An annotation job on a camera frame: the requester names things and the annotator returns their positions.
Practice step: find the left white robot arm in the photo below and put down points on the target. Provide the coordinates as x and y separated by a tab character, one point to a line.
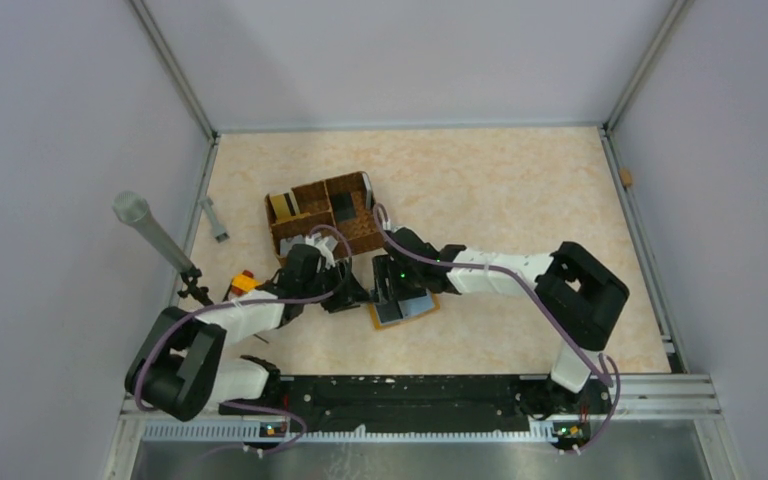
181	369

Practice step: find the grey card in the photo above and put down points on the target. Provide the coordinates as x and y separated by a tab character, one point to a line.
286	244
388	313

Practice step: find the white perforated cable tray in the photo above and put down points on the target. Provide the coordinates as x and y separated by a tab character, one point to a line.
254	432

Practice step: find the white card stack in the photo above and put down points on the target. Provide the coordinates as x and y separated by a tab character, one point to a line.
369	198

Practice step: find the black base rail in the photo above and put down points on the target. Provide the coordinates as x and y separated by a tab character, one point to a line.
431	403

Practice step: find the orange leather card holder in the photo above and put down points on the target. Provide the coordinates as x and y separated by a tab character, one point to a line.
412	309

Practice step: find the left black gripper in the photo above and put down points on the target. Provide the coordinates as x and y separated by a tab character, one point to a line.
348	291

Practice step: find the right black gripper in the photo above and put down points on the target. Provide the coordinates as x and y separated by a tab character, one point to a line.
384	267

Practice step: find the silver microphone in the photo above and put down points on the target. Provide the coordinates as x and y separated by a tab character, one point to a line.
133	210

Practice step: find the gold card in basket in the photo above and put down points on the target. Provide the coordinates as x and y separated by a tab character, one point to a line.
284	206

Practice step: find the brown wicker divided basket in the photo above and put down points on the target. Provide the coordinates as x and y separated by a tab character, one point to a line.
313	200

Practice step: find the grey plastic tool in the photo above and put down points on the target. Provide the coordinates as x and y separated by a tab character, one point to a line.
218	229

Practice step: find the black VIP card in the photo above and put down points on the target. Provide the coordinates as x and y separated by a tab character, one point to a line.
342	206

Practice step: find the black microphone tripod stand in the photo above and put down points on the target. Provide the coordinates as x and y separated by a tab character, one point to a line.
190	287

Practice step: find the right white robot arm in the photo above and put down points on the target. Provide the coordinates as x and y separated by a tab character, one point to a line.
580	297

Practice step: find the small wooden block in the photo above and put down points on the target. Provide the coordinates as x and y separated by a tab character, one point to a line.
625	177

